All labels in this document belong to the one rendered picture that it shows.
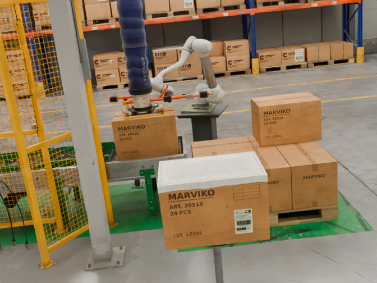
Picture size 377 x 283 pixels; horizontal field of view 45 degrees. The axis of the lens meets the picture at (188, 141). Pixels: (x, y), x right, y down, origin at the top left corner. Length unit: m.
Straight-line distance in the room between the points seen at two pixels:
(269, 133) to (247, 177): 1.97
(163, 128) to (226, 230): 1.91
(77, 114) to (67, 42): 0.51
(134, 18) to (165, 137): 1.13
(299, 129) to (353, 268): 1.49
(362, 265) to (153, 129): 2.14
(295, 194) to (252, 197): 1.51
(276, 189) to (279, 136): 0.68
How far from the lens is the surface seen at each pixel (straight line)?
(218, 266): 2.95
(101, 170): 4.22
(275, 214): 4.08
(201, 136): 5.24
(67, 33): 3.34
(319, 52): 12.29
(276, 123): 4.43
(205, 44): 4.73
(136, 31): 4.26
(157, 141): 4.37
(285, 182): 3.98
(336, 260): 3.69
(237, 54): 11.75
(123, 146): 4.40
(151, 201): 4.42
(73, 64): 3.36
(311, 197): 4.10
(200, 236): 2.63
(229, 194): 2.53
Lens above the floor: 1.96
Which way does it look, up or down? 17 degrees down
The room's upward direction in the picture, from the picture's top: 6 degrees counter-clockwise
